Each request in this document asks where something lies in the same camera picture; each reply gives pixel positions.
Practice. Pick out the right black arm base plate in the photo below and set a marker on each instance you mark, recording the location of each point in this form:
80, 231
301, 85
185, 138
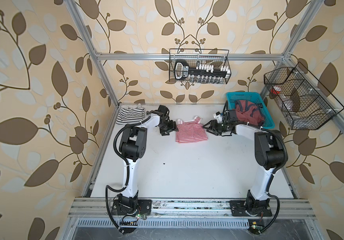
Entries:
250, 209

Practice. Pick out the black vial rack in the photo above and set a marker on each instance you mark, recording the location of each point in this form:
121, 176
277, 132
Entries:
208, 74

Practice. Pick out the black white handled tool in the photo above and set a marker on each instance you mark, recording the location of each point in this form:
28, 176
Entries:
181, 70

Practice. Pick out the teal plastic basket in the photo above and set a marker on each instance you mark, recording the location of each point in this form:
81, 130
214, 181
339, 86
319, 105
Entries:
254, 98

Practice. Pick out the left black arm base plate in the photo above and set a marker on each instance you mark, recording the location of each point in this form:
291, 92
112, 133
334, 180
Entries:
144, 207

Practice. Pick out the aluminium front rail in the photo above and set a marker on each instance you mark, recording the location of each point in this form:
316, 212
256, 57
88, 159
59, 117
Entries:
290, 209

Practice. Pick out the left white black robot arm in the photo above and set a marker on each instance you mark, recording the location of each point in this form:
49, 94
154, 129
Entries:
130, 145

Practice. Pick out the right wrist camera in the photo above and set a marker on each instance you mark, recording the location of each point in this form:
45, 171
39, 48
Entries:
221, 117

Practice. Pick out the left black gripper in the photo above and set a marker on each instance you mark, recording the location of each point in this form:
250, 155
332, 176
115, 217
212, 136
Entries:
172, 127

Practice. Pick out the right black wire basket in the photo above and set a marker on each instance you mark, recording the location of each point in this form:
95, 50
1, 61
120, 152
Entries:
309, 101

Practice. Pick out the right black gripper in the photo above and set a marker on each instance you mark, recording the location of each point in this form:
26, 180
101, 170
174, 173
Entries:
213, 124

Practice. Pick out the red white striped tank top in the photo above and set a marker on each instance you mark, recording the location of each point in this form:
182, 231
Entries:
190, 131

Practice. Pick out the red capped plastic bottle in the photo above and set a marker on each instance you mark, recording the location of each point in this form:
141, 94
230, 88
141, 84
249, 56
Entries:
276, 94

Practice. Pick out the dark red tank top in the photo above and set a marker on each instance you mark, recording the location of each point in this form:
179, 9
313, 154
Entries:
247, 111

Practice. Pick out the black white striped tank top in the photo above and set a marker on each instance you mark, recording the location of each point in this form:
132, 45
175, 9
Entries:
129, 115

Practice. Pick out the black wire basket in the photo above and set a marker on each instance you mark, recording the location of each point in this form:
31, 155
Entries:
309, 101
214, 57

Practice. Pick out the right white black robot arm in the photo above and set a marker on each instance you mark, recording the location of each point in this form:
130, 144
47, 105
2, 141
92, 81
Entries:
270, 153

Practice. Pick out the back black wire basket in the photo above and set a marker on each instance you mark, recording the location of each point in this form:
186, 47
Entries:
214, 57

